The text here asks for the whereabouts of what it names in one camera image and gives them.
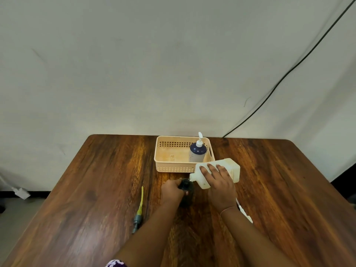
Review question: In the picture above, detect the person's left hand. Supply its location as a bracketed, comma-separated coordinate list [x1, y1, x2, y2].
[161, 178, 186, 204]

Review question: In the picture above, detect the person's right hand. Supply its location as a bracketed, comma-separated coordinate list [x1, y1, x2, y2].
[199, 163, 237, 212]

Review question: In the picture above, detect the black bottle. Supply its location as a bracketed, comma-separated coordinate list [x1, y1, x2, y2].
[178, 178, 195, 208]

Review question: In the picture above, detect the white plastic refill bottle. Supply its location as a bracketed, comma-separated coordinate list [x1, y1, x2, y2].
[189, 158, 240, 189]

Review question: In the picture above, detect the person's right forearm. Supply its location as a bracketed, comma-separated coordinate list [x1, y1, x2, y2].
[220, 206, 299, 267]

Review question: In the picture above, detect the person's left forearm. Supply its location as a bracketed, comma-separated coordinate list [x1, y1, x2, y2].
[113, 198, 184, 267]

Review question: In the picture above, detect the dark blue pump bottle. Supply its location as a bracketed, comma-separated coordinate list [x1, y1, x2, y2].
[189, 132, 207, 163]

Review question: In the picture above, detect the beige plastic perforated basket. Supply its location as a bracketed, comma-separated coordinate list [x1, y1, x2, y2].
[154, 136, 216, 173]

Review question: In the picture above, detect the pump head with yellow tube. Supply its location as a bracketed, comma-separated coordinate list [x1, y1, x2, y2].
[132, 186, 144, 234]

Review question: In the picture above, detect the white pump head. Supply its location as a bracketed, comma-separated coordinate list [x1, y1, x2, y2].
[236, 198, 253, 223]

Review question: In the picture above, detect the white power adapter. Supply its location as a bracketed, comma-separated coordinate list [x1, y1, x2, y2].
[12, 187, 31, 200]

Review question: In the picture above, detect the black cable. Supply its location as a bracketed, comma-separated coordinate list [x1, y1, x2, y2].
[222, 0, 356, 138]

